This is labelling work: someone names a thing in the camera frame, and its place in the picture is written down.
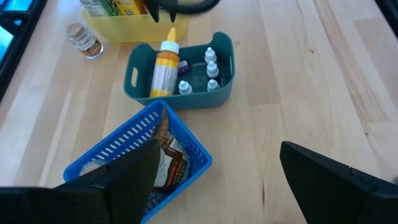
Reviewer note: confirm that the dark dropper bottle white cap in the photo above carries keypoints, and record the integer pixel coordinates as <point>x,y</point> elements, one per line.
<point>213,85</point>

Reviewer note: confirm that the grey-green plastic bin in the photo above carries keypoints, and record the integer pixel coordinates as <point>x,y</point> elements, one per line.
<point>186,101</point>

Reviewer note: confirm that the green dropper bottle white cap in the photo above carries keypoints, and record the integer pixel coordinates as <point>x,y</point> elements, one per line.
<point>210,55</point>

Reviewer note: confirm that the dark blue dropper bottle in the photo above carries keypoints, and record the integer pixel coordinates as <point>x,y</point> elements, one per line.
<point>183,67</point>

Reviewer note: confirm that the teal dropper bottle white cap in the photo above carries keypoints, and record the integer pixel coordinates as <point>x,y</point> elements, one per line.
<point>212,69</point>

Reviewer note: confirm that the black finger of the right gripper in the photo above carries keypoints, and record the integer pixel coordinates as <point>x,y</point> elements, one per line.
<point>153,11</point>
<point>172,12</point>

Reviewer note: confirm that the yellow squeeze bottle white cap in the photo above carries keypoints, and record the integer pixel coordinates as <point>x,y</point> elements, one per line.
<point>164,71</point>

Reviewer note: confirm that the brown foil food packet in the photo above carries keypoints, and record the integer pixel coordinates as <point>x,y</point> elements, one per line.
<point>172,155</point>

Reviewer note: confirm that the yellow translucent plastic bin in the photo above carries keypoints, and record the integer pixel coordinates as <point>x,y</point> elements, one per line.
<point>133,31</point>

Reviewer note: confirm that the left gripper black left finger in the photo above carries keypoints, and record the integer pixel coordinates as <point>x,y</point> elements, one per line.
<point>130,186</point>

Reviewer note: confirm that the green Apple Jacks cereal box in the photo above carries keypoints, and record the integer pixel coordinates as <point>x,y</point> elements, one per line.
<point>96,7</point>

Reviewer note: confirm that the orange-red dropper bottle white cap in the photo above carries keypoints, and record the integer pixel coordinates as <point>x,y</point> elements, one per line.
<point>185,87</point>

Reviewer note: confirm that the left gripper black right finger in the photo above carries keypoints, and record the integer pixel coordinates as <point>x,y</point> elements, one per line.
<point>320,186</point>

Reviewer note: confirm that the blue slotted plastic basket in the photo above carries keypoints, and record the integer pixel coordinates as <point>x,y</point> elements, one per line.
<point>124,140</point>

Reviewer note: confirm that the yellow Corn Pops cereal box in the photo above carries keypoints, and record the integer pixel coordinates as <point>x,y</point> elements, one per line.
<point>129,7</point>

